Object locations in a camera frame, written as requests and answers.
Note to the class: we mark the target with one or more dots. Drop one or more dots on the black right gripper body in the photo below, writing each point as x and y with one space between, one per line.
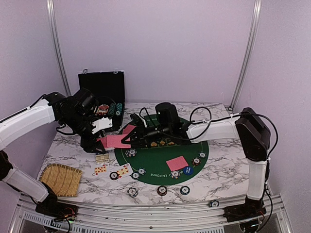
147 137

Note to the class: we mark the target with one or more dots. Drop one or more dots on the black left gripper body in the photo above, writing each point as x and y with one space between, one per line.
75 122

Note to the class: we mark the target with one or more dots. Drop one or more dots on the face-down card mat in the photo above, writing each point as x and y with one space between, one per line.
128 129

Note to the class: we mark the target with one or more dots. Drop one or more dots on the red face-down card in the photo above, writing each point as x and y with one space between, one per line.
114 141

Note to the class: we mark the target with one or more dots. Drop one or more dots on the face-up hearts card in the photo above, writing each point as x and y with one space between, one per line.
102 169

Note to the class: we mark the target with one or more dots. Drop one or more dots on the face-up diamonds card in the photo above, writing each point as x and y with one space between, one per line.
124 170

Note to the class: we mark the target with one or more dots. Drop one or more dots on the black white chip stack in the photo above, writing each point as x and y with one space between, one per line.
132 192

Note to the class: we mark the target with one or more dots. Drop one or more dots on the red black chip stack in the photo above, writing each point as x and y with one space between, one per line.
162 190

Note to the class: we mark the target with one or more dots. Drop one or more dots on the blue green chip stack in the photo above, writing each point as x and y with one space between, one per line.
184 190

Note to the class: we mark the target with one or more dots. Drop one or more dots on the red patterned card deck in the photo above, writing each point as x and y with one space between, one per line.
103 141

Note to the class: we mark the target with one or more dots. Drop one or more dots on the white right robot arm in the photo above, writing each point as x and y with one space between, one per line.
246 126

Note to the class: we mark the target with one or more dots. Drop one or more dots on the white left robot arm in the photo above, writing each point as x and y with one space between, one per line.
40 113

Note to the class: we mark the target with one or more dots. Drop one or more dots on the striped blue yellow card box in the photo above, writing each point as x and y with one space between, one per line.
104 158

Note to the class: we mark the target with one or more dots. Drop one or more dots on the round green poker mat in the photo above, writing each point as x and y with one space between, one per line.
154 157

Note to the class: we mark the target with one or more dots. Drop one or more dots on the black poker chip case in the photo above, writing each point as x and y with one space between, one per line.
109 89

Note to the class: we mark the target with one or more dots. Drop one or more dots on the woven bamboo tray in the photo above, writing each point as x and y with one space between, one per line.
62 179

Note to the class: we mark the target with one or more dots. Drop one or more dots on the blue small blind button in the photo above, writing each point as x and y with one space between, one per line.
188 170

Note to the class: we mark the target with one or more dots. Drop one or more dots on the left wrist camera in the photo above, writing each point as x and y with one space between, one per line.
101 124

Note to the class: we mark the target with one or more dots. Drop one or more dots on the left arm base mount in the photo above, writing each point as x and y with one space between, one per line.
52 207

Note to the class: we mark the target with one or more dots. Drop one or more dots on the aluminium front rail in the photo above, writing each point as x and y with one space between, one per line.
195 217

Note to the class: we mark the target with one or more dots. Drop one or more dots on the left aluminium frame post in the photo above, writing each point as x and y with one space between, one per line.
57 46

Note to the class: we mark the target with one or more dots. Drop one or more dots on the aluminium frame post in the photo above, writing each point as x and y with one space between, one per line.
57 46
248 52

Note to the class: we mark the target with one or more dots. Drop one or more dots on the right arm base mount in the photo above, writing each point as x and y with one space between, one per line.
251 208

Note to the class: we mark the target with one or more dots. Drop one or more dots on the right aluminium frame post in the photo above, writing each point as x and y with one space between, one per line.
248 52

